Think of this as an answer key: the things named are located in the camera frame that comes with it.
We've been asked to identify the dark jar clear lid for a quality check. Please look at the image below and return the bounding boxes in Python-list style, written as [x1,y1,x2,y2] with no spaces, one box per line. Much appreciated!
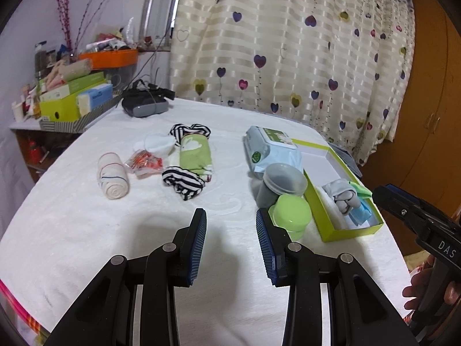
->
[256,163,308,208]

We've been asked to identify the grey sock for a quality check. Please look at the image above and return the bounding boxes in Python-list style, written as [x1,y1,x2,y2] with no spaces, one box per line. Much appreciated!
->
[322,179,360,216]

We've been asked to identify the green rabbit pattern towel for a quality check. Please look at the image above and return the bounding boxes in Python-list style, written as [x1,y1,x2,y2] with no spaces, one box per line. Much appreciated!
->
[180,133,213,182]

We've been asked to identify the person's right hand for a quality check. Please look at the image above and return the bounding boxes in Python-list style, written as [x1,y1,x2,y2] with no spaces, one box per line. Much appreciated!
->
[402,255,461,329]

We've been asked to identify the blue face mask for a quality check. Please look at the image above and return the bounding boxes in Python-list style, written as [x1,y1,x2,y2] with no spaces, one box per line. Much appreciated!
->
[349,199,372,227]

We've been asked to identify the lime green box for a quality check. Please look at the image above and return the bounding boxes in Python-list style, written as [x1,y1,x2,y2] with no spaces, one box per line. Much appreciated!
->
[38,89,114,123]

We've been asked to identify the green white long box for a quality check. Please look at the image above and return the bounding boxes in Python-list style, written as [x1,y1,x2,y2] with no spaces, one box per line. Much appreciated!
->
[40,72,105,102]

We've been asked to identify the blue tissue pack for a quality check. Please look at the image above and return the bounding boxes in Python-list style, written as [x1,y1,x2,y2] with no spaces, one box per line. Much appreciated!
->
[77,83,113,117]

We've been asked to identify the white cotton pads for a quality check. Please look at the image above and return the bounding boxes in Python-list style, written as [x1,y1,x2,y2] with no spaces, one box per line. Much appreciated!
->
[133,134,176,158]

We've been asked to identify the white table blanket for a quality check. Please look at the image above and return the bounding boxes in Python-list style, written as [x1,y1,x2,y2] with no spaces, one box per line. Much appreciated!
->
[0,97,413,346]

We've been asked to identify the green white shallow box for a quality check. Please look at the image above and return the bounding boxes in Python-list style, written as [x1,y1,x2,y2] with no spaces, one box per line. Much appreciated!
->
[294,140,384,242]

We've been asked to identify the black grey VR headset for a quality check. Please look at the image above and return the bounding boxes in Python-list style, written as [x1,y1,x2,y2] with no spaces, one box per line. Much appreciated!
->
[121,79,176,118]

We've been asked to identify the side shelf table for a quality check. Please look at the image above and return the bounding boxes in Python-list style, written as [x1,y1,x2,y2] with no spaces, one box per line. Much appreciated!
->
[10,120,80,183]

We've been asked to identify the beige bandage cloth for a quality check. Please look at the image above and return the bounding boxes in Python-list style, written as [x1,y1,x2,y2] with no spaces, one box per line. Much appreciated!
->
[97,152,130,200]

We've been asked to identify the white towel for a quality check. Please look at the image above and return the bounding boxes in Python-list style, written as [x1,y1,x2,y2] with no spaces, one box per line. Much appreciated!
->
[315,186,370,230]

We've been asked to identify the heart pattern curtain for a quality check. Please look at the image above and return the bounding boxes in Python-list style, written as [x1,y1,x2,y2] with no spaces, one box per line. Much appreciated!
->
[170,0,416,165]

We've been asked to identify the pink branch decoration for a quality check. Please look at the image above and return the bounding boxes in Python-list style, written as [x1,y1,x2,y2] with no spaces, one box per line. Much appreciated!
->
[56,0,109,55]

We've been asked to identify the wooden wardrobe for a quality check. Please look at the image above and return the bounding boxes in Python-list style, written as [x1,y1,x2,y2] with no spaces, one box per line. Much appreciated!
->
[362,0,460,219]

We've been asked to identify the wet wipes pack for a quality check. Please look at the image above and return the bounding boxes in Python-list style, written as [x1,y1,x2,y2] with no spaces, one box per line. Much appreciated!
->
[243,126,303,180]

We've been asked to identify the black white striped sock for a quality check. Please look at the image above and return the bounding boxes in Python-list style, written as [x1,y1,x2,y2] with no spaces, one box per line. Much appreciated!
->
[162,166,205,201]
[169,123,211,146]

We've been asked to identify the striped tray box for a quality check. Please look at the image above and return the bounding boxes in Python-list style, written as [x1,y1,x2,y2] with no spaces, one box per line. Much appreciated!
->
[38,94,124,135]

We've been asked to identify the green lidded jar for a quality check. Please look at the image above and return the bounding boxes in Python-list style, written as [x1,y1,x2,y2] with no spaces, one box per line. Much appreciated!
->
[269,195,313,241]

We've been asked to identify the orange storage bin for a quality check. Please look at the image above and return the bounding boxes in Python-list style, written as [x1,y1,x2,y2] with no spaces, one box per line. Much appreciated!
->
[78,49,138,69]

